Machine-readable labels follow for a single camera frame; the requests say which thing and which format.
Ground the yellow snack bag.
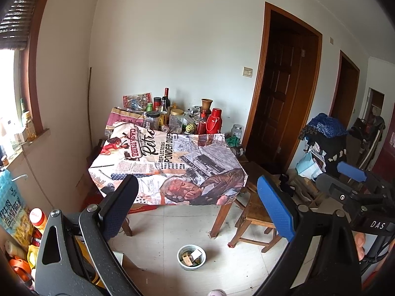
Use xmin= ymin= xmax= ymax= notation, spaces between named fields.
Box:
xmin=9 ymin=219 xmax=36 ymax=247

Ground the wooden stool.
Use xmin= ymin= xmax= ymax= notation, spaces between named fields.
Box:
xmin=228 ymin=191 xmax=283 ymax=253

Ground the red cardboard box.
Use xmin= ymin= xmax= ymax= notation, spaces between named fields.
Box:
xmin=128 ymin=204 xmax=158 ymax=215

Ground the glass jar with black lid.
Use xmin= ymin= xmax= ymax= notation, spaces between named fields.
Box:
xmin=145 ymin=111 xmax=160 ymax=130

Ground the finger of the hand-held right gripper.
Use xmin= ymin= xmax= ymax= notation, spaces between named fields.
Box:
xmin=315 ymin=173 xmax=371 ymax=200
xmin=336 ymin=162 xmax=395 ymax=192

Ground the white plastic bucket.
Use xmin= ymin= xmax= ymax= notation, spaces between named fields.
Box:
xmin=177 ymin=244 xmax=207 ymax=271

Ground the white cardboard box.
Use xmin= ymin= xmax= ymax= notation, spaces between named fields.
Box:
xmin=113 ymin=251 xmax=145 ymax=284

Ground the red snack packet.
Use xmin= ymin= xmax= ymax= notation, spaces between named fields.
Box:
xmin=123 ymin=92 xmax=153 ymax=111

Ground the printed tablecloth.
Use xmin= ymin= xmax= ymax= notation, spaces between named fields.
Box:
xmin=88 ymin=126 xmax=248 ymax=206

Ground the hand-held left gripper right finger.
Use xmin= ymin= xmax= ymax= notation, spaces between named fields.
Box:
xmin=256 ymin=175 xmax=362 ymax=296

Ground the blue patterned cloth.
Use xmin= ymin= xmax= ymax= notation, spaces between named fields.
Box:
xmin=301 ymin=113 xmax=349 ymax=138

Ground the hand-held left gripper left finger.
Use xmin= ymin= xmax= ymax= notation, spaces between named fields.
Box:
xmin=35 ymin=174 xmax=144 ymax=296

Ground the pink printed sack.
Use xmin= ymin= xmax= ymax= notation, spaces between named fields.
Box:
xmin=106 ymin=107 xmax=145 ymax=131

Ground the yellow oil bottle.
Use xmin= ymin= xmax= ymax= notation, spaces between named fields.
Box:
xmin=26 ymin=111 xmax=37 ymax=141

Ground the plastic jar with gold lid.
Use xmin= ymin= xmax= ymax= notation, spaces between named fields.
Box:
xmin=169 ymin=109 xmax=185 ymax=134

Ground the brown window frame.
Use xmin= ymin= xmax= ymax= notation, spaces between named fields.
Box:
xmin=20 ymin=0 xmax=59 ymax=138

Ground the white-framed doorway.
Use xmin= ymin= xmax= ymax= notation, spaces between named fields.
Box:
xmin=366 ymin=88 xmax=386 ymax=121

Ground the light blue plastic bag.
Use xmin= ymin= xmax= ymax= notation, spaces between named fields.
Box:
xmin=296 ymin=152 xmax=323 ymax=179

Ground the silver foil bag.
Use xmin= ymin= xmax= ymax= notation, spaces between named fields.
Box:
xmin=184 ymin=106 xmax=202 ymax=124

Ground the blue printed bag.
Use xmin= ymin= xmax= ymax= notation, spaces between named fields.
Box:
xmin=0 ymin=170 xmax=27 ymax=235

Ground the jar with red lid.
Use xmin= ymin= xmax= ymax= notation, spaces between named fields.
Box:
xmin=29 ymin=208 xmax=47 ymax=232

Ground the window blind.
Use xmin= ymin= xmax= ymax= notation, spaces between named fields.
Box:
xmin=0 ymin=0 xmax=40 ymax=50

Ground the person's right hand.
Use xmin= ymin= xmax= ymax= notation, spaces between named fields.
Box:
xmin=353 ymin=231 xmax=368 ymax=262

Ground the narrow dark wooden door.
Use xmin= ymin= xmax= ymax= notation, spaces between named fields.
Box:
xmin=330 ymin=50 xmax=360 ymax=130

